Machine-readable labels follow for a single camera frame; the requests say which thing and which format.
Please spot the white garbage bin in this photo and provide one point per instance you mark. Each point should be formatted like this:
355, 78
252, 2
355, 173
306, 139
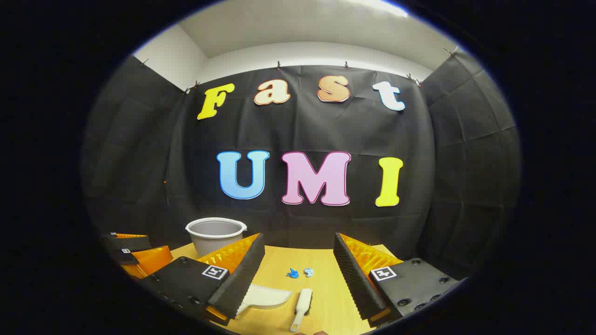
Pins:
214, 239

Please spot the light blue paper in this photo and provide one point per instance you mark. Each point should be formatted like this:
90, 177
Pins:
308, 272

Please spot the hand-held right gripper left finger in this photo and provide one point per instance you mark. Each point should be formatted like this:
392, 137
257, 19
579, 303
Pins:
240, 284

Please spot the dark blue paper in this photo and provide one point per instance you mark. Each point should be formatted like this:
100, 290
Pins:
293, 273

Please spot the white dustpan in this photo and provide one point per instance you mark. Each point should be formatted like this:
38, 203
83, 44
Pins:
267, 298

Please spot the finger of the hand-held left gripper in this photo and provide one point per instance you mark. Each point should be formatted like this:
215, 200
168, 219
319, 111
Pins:
132, 243
151, 260

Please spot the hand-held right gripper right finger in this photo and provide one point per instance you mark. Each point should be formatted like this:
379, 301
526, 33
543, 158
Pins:
356, 279

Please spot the small white broom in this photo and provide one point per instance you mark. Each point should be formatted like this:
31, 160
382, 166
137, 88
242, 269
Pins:
302, 302

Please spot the wooden desktop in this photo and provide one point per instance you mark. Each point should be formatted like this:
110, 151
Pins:
316, 265

